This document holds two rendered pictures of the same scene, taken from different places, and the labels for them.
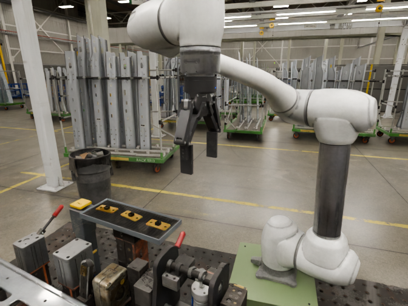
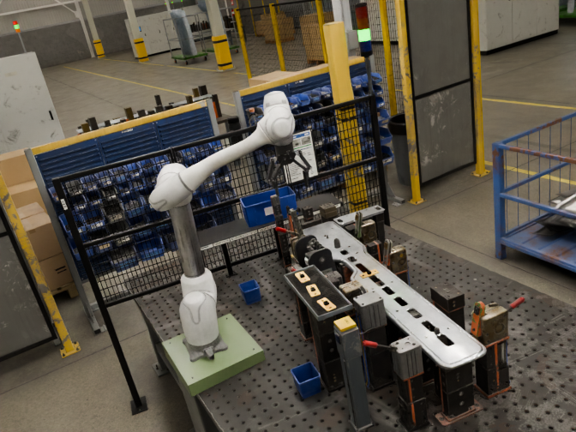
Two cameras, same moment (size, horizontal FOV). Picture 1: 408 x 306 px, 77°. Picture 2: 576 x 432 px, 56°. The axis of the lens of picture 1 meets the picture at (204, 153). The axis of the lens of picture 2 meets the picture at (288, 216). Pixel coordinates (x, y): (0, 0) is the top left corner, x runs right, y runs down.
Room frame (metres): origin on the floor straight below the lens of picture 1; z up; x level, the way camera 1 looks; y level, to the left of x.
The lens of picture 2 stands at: (2.11, 1.60, 2.26)
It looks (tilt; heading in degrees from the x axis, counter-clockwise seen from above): 23 degrees down; 228
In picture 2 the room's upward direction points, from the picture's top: 11 degrees counter-clockwise
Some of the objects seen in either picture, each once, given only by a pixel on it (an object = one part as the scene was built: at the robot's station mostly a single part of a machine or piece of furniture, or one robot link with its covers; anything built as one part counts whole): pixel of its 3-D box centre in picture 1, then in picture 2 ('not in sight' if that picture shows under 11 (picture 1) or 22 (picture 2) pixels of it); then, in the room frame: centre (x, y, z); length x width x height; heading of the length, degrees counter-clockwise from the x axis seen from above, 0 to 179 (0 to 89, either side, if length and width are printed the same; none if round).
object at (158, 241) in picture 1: (129, 218); (315, 290); (0.84, 0.27, 1.16); 0.37 x 0.14 x 0.02; 63
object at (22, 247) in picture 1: (37, 277); (410, 385); (0.85, 0.67, 0.88); 0.11 x 0.10 x 0.36; 153
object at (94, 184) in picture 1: (93, 179); not in sight; (3.07, 1.42, 0.36); 0.54 x 0.50 x 0.73; 163
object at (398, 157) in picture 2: not in sight; (413, 148); (-2.81, -1.59, 0.36); 0.50 x 0.50 x 0.73
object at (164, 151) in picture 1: (121, 117); not in sight; (4.78, 1.53, 0.88); 1.93 x 1.01 x 1.76; 79
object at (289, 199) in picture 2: not in sight; (268, 206); (0.18, -0.66, 1.09); 0.30 x 0.17 x 0.13; 148
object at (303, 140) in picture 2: not in sight; (297, 156); (-0.11, -0.65, 1.30); 0.23 x 0.02 x 0.31; 153
